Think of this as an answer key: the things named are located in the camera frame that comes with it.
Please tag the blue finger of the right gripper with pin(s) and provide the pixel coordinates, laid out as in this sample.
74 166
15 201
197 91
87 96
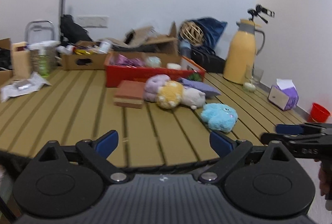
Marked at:
289 129

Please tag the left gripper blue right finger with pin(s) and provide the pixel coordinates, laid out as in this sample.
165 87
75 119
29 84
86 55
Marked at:
221 144

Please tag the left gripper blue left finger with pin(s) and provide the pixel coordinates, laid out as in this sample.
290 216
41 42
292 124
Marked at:
107 143

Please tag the light blue plush toy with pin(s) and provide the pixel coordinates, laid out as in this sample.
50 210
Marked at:
219 117

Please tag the red beige sponge brick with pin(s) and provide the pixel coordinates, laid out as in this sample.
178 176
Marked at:
129 94

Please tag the yellow white plush toy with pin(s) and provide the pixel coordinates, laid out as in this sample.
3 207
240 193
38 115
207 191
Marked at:
172 94

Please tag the lavender plush toy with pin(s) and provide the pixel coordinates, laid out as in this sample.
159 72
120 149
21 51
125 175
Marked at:
152 86

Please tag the red orange cardboard box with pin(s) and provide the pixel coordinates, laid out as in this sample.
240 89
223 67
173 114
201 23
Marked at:
116 73

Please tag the person's right hand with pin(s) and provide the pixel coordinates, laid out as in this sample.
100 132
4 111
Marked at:
325 182

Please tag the red bucket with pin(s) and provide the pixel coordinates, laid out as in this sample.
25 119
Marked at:
318 114

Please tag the purple tissue box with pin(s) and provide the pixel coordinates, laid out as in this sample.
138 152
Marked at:
284 94

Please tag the clear drinking glass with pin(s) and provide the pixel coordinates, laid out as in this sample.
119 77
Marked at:
253 76

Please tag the black suitcase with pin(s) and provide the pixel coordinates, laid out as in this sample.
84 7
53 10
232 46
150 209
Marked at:
207 59

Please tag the purple satin scrunchie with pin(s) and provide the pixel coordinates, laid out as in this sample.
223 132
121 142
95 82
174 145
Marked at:
124 61

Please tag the yellow thermos jug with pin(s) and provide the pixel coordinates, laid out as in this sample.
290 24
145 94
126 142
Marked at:
242 51

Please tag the white foam cylinder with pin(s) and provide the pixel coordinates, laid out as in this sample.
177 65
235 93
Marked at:
174 66

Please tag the small brown cardboard box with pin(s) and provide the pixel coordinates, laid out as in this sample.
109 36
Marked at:
84 55

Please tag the mint green scrunchie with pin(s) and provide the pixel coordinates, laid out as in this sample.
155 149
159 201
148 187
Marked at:
153 62

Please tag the white bottle in box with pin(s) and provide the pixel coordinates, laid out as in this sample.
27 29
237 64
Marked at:
104 47

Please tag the green spray bottle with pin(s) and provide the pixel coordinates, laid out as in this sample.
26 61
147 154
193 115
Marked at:
43 62

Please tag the white plastic wrapper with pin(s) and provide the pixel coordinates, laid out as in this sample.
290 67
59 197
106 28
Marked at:
23 87

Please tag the blue water bottle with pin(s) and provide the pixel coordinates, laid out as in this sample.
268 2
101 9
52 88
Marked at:
185 48

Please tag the large brown cardboard box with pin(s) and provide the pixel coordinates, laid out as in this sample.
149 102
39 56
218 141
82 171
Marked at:
147 40

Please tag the blue velvet bag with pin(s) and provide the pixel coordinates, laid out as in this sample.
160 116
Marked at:
212 29

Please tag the black bag on trolley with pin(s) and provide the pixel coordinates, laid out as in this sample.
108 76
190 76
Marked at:
71 31

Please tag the woven rattan ball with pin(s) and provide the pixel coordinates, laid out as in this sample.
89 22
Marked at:
191 32

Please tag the tan paper carton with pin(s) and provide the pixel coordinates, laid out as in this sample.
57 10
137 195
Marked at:
20 60

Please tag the metal folding chair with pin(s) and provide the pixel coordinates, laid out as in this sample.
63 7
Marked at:
38 31

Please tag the black camera tripod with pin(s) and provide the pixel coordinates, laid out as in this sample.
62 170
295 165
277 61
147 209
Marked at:
258 10

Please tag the white wall socket strip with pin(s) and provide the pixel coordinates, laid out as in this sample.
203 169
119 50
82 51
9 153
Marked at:
92 21

